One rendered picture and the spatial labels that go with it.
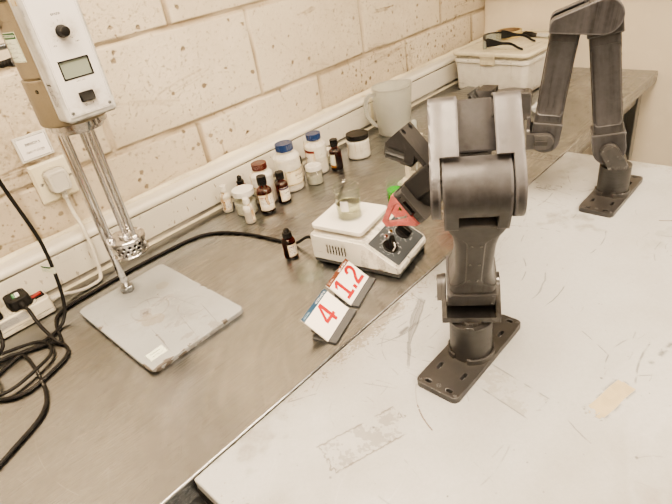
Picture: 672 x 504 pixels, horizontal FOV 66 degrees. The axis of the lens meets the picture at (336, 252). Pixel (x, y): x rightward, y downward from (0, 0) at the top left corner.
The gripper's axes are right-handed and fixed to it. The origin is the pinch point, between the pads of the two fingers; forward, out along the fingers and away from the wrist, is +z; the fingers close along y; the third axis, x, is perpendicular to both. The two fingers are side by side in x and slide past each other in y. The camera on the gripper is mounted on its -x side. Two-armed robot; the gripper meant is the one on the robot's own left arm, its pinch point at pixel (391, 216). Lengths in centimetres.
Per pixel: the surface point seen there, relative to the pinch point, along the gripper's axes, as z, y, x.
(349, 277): 12.1, 6.5, 3.8
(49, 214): 51, 25, -47
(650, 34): -19, -147, 18
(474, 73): 24, -117, -12
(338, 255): 16.1, 1.2, -0.3
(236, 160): 45, -20, -35
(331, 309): 11.1, 15.6, 5.2
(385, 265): 8.0, 1.1, 6.6
